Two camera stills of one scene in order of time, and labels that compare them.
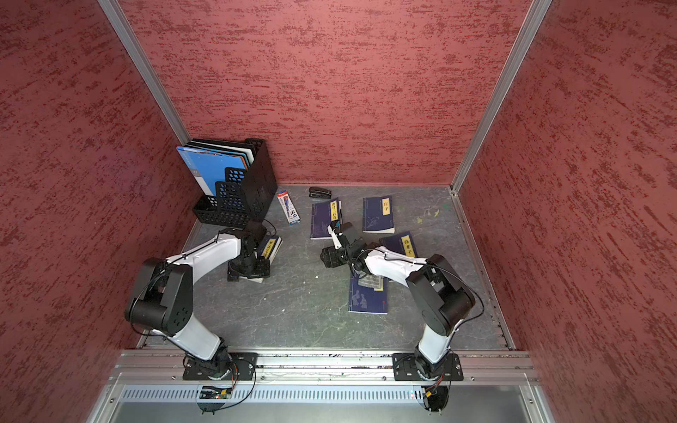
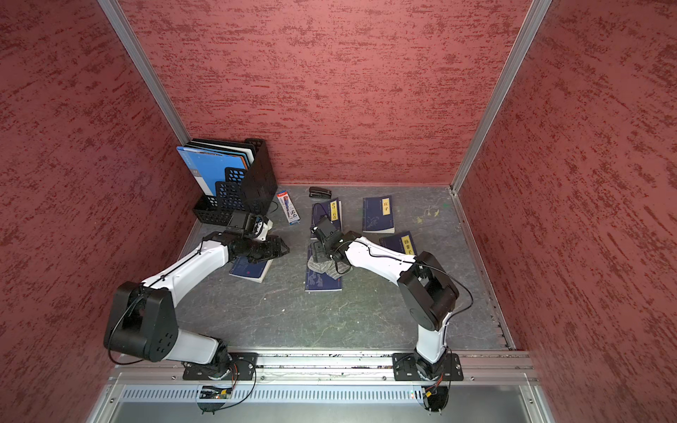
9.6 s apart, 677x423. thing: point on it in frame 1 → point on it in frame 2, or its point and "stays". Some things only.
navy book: x=365 y=300 → x=320 y=282
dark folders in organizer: x=245 y=150 stays
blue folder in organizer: x=211 y=167 stays
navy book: x=323 y=216 stays
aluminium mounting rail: x=477 y=365 stays
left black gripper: x=262 y=270 → x=272 y=251
